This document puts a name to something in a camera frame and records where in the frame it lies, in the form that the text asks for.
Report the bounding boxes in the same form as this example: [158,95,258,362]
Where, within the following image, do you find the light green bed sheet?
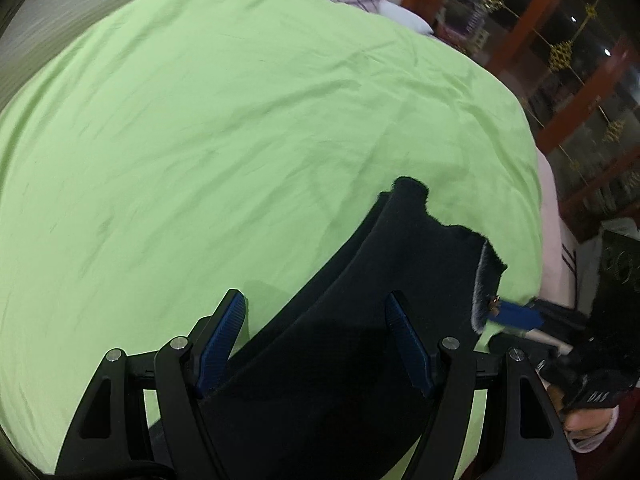
[1,0,542,472]

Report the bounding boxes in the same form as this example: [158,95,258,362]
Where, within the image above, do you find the dark gift bag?
[591,231,639,339]

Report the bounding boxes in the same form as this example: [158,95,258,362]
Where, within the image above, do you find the right hand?
[547,385,618,441]

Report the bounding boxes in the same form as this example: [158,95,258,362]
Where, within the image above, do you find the white pillow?
[378,0,434,36]

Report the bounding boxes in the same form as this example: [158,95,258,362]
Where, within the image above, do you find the red wooden glass cabinet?
[401,0,639,240]

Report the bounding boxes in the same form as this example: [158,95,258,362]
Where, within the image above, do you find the black fleece pants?
[200,177,506,479]

